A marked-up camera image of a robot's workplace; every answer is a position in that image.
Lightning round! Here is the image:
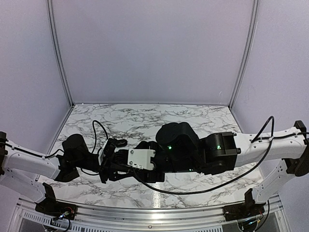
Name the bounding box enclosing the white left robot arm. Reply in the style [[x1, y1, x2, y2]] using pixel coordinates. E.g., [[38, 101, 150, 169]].
[[0, 132, 133, 215]]

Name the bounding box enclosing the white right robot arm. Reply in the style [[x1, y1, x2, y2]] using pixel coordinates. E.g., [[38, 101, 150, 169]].
[[127, 121, 309, 217]]

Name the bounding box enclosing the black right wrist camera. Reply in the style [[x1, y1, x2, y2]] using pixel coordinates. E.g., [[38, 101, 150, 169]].
[[114, 149, 128, 166]]

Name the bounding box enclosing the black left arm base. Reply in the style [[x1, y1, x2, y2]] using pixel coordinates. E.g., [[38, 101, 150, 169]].
[[35, 183, 77, 220]]

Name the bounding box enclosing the black earbud charging case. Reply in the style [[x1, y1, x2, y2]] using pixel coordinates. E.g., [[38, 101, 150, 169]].
[[115, 139, 127, 147]]

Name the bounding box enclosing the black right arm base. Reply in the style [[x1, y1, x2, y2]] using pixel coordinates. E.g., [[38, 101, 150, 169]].
[[223, 188, 266, 221]]

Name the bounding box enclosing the aluminium front rail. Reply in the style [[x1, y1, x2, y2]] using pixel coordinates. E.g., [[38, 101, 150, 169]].
[[14, 198, 283, 232]]

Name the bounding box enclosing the right aluminium frame post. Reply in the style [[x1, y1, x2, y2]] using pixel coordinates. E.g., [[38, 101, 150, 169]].
[[228, 0, 260, 111]]

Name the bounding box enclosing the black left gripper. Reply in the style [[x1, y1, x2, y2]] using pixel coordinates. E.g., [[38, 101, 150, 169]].
[[74, 150, 133, 185]]

